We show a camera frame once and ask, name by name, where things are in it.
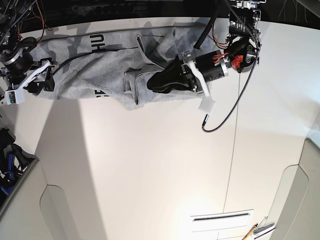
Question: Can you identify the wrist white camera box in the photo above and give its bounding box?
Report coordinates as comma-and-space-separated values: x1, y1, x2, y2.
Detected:
198, 97, 216, 115
5, 88, 25, 105

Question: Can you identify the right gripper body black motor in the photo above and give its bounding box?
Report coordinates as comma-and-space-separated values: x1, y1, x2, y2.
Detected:
0, 48, 58, 90

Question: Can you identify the white cables top right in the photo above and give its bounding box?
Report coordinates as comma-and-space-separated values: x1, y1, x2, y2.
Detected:
278, 0, 311, 23

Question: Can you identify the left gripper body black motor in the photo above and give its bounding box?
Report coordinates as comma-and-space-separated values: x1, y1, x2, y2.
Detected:
180, 50, 229, 94

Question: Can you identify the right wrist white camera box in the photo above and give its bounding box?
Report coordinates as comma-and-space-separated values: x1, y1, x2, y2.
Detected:
5, 88, 25, 105

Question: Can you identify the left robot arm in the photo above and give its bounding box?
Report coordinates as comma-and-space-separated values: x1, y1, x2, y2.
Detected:
146, 0, 261, 94

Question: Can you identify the black power strip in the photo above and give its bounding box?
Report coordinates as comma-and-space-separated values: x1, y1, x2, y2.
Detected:
71, 5, 136, 16

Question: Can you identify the grey T-shirt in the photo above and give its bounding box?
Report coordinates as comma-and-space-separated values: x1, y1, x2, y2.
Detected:
31, 26, 214, 110

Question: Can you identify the braided black camera cable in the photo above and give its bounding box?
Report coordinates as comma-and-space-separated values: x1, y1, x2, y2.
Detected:
201, 0, 262, 133

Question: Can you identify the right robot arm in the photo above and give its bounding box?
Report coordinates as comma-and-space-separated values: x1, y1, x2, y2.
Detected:
0, 0, 58, 95

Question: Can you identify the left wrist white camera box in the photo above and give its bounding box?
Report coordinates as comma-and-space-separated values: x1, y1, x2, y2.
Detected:
198, 97, 216, 115

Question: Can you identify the blue and black equipment pile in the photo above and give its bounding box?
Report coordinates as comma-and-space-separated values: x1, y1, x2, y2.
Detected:
0, 128, 37, 205

